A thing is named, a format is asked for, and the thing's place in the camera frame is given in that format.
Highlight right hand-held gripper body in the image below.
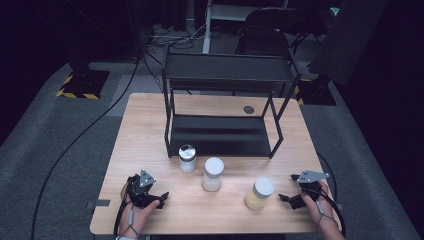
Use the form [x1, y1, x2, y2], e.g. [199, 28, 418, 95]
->
[289, 170, 330, 210]

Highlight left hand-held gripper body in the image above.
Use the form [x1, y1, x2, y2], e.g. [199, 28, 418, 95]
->
[127, 169, 158, 208]

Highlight white-lidded jar of yellow grains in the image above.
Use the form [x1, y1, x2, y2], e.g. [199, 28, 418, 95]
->
[244, 175, 276, 212]

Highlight glass shaker with metal lid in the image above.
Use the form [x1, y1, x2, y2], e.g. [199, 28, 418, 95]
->
[178, 143, 197, 175]

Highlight white-lidded jar of white powder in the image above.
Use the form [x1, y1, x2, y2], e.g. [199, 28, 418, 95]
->
[201, 156, 226, 193]

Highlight black metal two-tier shelf rack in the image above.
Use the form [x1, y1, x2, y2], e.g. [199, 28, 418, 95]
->
[161, 44, 303, 160]

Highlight person's right hand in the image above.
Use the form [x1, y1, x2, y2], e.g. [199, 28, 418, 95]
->
[301, 181, 338, 231]

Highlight person's left hand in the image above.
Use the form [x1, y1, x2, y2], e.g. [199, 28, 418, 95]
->
[119, 182, 161, 239]

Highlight black folding chair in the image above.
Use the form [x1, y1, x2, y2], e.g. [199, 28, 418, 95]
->
[234, 7, 322, 58]

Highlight grey hanging panel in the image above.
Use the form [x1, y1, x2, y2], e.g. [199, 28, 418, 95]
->
[307, 0, 391, 86]

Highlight white metal stand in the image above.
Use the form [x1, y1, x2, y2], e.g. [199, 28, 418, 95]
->
[202, 0, 290, 55]

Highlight left hand-held gripper cable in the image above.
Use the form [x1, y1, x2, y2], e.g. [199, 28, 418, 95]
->
[112, 181, 141, 240]

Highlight hand-held gripper cable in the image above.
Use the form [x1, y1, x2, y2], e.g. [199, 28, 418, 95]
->
[112, 181, 141, 240]
[308, 187, 348, 238]

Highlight right hand-held gripper cable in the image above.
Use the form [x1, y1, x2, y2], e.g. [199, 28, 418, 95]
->
[308, 187, 348, 238]

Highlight long black floor cable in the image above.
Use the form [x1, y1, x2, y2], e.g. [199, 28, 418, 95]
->
[29, 54, 142, 240]

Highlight black yellow striped base plate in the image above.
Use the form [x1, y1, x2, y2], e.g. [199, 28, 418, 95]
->
[55, 69, 111, 101]
[293, 77, 338, 107]

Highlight bundle of floor cables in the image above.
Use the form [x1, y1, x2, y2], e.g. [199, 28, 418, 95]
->
[145, 22, 208, 52]

